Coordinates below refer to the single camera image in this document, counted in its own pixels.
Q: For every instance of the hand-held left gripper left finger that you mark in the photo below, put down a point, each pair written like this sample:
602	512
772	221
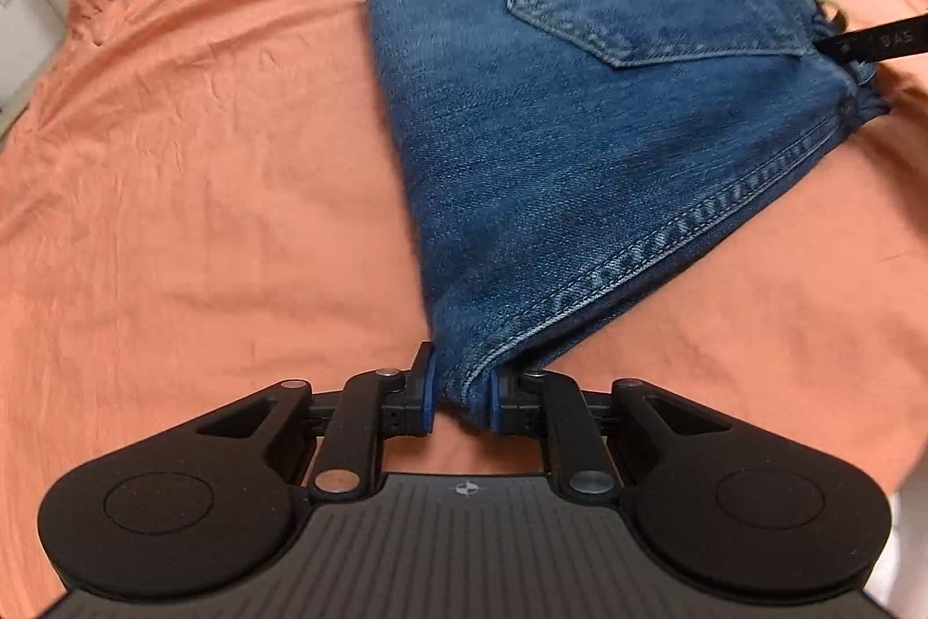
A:
429	398

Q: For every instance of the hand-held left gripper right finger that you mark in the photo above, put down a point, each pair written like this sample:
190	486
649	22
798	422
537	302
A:
495	403

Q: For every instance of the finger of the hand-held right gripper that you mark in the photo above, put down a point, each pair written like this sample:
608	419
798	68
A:
877	42

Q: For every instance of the blue denim pants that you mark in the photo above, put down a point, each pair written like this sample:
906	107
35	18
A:
580	155

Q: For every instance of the orange duvet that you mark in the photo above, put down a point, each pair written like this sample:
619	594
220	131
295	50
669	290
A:
181	191

